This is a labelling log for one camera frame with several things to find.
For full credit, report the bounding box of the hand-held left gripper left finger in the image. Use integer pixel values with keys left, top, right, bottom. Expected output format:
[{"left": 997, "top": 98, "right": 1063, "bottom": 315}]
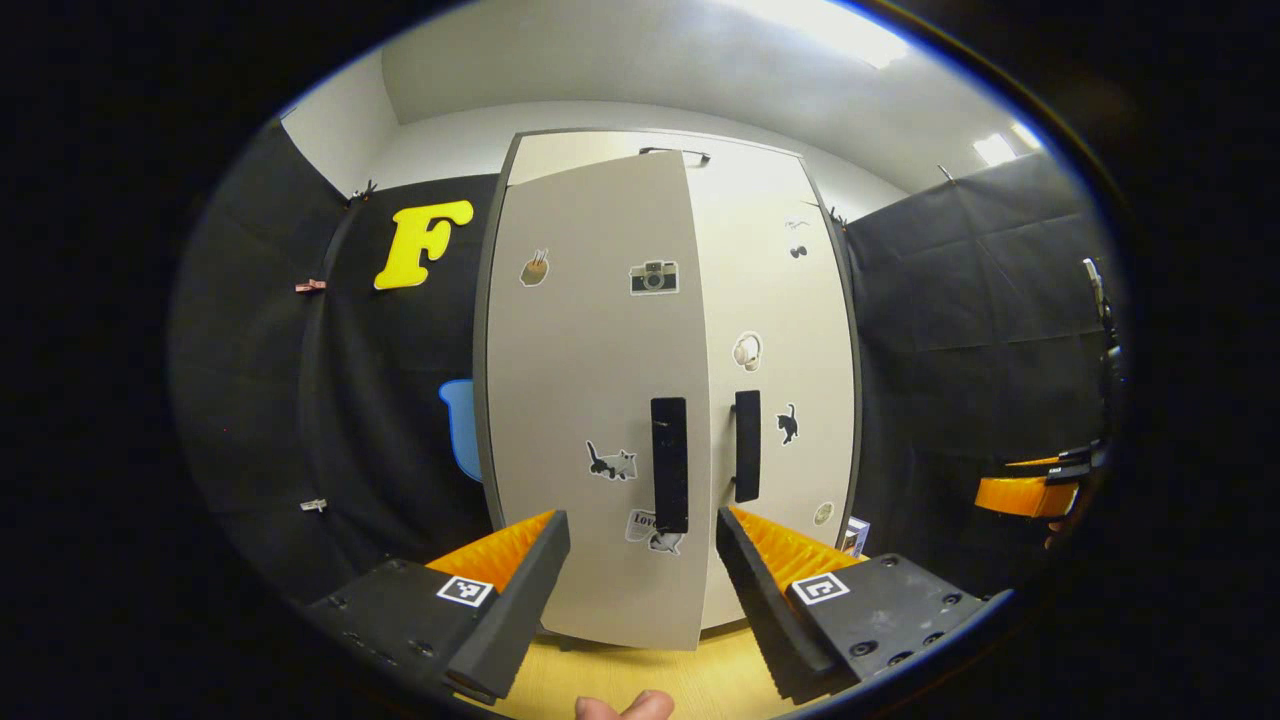
[{"left": 305, "top": 510, "right": 571, "bottom": 701}]

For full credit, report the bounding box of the white shoe cabinet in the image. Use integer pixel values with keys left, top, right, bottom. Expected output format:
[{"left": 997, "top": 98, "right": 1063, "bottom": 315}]
[{"left": 473, "top": 128, "right": 864, "bottom": 651}]

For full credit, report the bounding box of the ceiling light panel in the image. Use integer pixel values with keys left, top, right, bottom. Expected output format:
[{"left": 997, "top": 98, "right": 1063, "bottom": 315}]
[{"left": 972, "top": 120, "right": 1043, "bottom": 168}]

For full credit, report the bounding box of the white cabinet door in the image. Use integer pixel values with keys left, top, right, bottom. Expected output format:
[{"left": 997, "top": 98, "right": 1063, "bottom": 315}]
[
  {"left": 485, "top": 150, "right": 713, "bottom": 651},
  {"left": 683, "top": 150, "right": 856, "bottom": 631}
]

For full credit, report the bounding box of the black door handle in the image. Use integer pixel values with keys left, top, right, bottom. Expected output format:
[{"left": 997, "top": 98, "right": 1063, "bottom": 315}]
[
  {"left": 733, "top": 390, "right": 762, "bottom": 503},
  {"left": 650, "top": 397, "right": 690, "bottom": 534}
]

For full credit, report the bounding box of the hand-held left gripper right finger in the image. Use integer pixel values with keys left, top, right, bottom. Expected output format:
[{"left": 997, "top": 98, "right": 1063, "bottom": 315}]
[{"left": 715, "top": 505, "right": 993, "bottom": 701}]

